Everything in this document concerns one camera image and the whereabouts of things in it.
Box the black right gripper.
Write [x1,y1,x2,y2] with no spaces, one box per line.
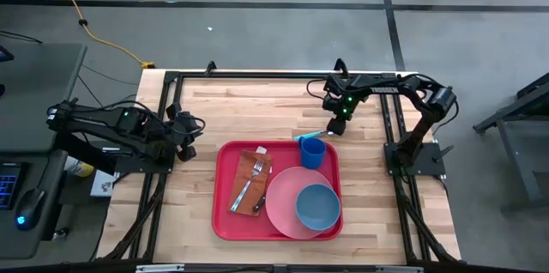
[326,103,357,137]

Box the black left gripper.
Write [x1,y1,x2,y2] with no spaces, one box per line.
[170,108,207,164]

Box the blue plastic cup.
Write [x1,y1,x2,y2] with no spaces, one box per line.
[298,136,328,171]

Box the silver fork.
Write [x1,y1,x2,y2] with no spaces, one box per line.
[230,158,265,214]

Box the brown cloth napkin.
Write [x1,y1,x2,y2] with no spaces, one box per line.
[226,145,275,218]

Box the blue-grey bowl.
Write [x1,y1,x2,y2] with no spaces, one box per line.
[294,183,342,232]

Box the black handled knife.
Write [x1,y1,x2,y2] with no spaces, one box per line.
[251,194,268,214]

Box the pink plastic plate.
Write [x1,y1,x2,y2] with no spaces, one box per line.
[264,166,340,240]

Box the red plastic tray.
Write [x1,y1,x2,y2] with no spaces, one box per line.
[210,139,345,242]

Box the white box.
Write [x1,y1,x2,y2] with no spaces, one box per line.
[89,169,118,198]

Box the yellow white bottle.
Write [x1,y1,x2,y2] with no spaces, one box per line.
[63,155,95,179]

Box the grey desk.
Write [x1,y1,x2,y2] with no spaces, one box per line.
[0,42,89,261]

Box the black computer mouse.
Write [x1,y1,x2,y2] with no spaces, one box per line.
[15,187,47,233]

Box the black keyboard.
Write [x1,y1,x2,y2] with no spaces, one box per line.
[0,161,23,212]

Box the dark grey side table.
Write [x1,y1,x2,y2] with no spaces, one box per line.
[471,71,549,215]

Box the black metal rig frame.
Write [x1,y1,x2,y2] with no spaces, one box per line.
[96,58,463,265]

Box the yellow extension cable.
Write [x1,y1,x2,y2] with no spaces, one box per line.
[45,0,158,70]

